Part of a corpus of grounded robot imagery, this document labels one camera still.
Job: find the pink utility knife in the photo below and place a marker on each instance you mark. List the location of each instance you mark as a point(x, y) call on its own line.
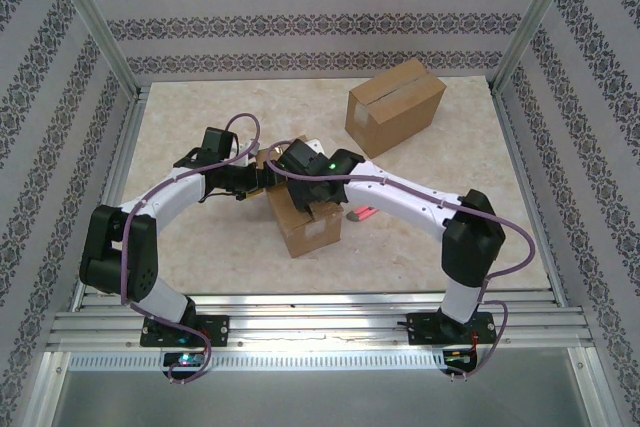
point(357, 215)

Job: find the brown cardboard box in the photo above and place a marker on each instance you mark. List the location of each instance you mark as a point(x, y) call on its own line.
point(395, 117)
point(310, 237)

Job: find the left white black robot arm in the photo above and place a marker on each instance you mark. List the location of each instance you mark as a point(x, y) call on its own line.
point(120, 257)

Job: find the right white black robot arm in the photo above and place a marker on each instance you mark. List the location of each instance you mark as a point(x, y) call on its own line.
point(400, 192)

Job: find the grey metal panel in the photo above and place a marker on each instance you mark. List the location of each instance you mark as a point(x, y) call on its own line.
point(320, 402)

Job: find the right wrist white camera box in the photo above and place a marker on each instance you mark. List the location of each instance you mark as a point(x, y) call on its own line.
point(315, 144)

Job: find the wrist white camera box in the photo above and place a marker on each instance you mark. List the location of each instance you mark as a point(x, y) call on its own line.
point(246, 152)
point(315, 144)

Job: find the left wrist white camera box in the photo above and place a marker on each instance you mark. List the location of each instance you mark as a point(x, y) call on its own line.
point(246, 152)

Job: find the aluminium side rail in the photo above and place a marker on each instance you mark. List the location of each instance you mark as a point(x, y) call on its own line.
point(121, 167)
point(515, 147)

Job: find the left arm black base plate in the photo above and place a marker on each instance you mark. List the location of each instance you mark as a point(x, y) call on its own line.
point(215, 329)

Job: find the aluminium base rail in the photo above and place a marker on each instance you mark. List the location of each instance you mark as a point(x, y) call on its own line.
point(320, 319)

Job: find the aluminium frame post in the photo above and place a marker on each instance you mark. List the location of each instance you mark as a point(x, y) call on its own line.
point(90, 12)
point(539, 12)

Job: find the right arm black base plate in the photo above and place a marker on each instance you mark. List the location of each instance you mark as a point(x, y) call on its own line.
point(425, 332)

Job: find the aluminium lower frame bar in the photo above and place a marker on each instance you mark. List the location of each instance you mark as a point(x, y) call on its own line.
point(595, 392)
point(47, 392)

